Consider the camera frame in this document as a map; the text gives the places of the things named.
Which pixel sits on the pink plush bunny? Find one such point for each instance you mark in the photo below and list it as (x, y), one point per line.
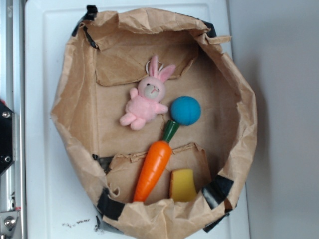
(145, 100)

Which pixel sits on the blue dimpled ball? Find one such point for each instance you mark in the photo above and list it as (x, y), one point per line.
(185, 110)

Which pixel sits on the orange toy carrot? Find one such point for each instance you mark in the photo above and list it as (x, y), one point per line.
(155, 163)

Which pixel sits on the yellow sponge piece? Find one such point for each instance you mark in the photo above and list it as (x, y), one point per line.
(182, 186)

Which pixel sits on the brown paper bag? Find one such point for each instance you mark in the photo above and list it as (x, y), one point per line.
(104, 58)

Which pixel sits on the white plastic tray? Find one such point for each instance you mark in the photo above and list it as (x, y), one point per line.
(57, 205)

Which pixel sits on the black mounting bracket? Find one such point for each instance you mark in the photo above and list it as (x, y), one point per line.
(6, 137)

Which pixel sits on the aluminium frame rail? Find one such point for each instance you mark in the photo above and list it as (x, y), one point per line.
(13, 215)

